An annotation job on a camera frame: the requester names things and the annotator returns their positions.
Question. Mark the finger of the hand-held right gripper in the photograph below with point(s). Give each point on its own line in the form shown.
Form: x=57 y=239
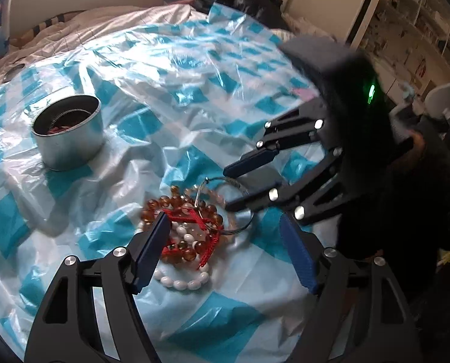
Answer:
x=255 y=160
x=270 y=196

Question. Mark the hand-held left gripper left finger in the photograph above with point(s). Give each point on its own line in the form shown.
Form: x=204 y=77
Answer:
x=153 y=249

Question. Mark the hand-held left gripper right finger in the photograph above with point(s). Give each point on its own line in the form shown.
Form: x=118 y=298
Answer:
x=298 y=251

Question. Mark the silver tin can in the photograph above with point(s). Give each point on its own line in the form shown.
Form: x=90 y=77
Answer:
x=70 y=147

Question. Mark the white chair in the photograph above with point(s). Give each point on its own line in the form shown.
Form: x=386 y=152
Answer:
x=446 y=98

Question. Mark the white cabinet door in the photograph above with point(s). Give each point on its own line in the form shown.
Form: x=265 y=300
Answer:
x=323 y=0

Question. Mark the cluttered storage shelf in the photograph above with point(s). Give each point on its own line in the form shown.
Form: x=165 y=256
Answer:
x=425 y=19

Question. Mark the blue checked plastic sheet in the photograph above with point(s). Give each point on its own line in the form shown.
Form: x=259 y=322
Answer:
x=134 y=83

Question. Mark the black plastic bag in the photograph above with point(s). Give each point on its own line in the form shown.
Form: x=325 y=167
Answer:
x=247 y=0

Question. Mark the white checked quilt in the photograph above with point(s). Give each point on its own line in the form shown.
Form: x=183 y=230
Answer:
x=107 y=22

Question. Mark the silver tin lid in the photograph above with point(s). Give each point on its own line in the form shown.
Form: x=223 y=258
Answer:
x=15 y=70

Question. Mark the striped pillow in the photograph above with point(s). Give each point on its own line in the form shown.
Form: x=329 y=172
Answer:
x=55 y=19

